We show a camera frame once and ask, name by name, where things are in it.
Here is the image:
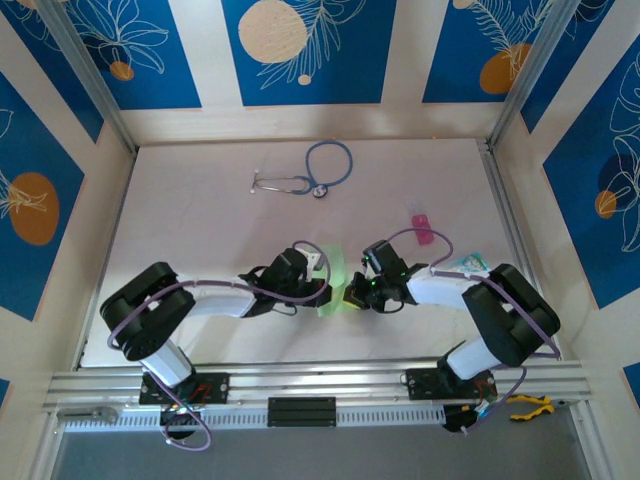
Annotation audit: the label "light green paper sheet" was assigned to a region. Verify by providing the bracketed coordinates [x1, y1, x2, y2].
[314, 243, 347, 318]

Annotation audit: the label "pink plastic case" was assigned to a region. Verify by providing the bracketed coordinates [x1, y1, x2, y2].
[407, 198, 434, 246]

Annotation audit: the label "blue wet wipe packet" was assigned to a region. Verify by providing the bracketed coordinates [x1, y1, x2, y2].
[447, 249, 489, 276]

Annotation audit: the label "blue stethoscope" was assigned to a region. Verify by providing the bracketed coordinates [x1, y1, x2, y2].
[249, 140, 354, 200]

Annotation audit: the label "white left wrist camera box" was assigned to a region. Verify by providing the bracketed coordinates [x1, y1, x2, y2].
[301, 251, 323, 282]

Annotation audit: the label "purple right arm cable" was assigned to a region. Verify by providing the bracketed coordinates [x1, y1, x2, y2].
[385, 227, 560, 436]

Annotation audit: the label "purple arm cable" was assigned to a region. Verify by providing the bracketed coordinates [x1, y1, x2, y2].
[106, 241, 334, 453]
[385, 227, 560, 436]

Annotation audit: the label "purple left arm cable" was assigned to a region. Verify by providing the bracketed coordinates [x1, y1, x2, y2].
[106, 241, 334, 453]

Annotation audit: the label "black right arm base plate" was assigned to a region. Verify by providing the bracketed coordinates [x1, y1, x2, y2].
[405, 368, 499, 401]

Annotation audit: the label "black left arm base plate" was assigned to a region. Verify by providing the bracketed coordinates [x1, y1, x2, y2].
[138, 372, 231, 406]

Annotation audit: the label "black block on rail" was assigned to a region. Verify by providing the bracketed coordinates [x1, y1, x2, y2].
[267, 397, 337, 428]

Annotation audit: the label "white slotted cable duct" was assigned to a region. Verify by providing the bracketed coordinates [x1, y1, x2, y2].
[62, 405, 446, 432]

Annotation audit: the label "aluminium table side rail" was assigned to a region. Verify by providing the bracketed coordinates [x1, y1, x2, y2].
[479, 142, 559, 359]

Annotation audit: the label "yellow handled pliers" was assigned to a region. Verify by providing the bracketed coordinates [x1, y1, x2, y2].
[504, 393, 581, 421]

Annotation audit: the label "aluminium frame post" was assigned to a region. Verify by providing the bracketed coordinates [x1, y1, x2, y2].
[37, 0, 139, 154]
[487, 0, 576, 146]

